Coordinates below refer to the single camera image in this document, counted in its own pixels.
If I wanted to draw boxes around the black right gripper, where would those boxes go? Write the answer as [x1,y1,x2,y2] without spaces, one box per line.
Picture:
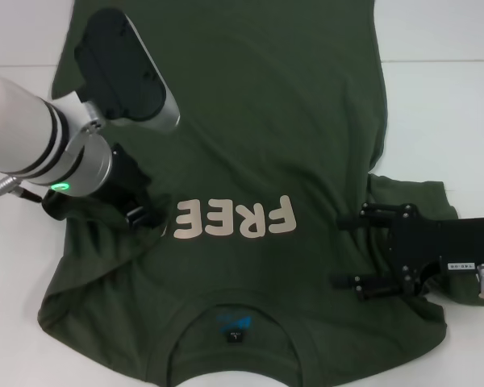
[330,202,484,303]

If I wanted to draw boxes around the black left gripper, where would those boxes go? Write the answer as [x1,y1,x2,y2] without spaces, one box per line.
[90,143,165,232]

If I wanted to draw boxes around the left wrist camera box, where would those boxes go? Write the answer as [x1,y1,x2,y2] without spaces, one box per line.
[73,7,182,134]

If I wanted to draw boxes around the dark green FREE t-shirt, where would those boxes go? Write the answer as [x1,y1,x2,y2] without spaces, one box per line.
[38,0,461,387]

